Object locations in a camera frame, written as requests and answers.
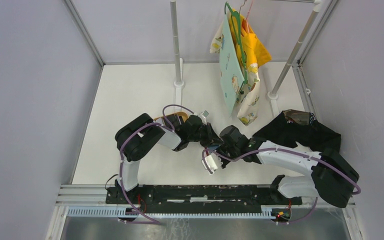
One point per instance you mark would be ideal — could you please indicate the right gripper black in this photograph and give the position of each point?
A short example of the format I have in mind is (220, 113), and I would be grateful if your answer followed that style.
(223, 162)

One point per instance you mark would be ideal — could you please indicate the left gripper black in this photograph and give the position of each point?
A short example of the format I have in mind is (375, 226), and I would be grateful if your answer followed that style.
(212, 138)

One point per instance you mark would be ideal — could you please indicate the yellow oval card tray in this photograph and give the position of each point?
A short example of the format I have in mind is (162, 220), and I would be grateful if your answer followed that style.
(179, 116)

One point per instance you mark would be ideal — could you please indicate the red card holder wallet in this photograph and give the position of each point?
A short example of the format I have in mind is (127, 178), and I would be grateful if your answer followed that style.
(212, 148)

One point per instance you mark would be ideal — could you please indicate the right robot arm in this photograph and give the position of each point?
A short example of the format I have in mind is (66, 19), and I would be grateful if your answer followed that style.
(325, 174)

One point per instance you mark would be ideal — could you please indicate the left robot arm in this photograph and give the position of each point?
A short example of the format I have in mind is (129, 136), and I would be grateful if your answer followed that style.
(174, 131)

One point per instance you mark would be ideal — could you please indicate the black clothes pile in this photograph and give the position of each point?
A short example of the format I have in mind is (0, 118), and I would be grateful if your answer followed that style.
(294, 127)

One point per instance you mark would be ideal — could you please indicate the mint green cartoon cloth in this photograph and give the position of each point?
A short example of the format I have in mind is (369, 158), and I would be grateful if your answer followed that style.
(231, 79)

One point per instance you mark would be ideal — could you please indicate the yellow garment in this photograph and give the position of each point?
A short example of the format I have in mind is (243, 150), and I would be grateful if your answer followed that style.
(257, 54)

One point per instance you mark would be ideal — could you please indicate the pink clothes hanger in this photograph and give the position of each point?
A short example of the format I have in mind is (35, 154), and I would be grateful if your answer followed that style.
(249, 4)

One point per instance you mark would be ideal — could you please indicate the green clothes hanger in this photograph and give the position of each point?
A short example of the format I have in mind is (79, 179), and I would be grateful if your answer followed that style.
(235, 17)

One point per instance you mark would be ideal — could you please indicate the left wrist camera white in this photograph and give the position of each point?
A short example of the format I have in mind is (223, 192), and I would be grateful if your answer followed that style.
(203, 116)

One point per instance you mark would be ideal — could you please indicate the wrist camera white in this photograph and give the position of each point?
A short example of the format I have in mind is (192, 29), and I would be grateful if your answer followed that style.
(203, 116)
(210, 162)

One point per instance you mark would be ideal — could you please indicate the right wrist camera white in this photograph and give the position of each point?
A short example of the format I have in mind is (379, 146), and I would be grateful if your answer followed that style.
(210, 162)

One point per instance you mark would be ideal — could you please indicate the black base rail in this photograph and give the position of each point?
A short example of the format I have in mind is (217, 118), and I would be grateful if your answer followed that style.
(199, 199)

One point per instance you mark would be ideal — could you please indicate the white clothes rack frame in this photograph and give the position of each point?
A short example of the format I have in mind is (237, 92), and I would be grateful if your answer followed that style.
(272, 94)

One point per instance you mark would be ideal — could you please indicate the white slotted cable duct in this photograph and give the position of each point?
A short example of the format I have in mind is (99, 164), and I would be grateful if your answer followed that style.
(125, 212)

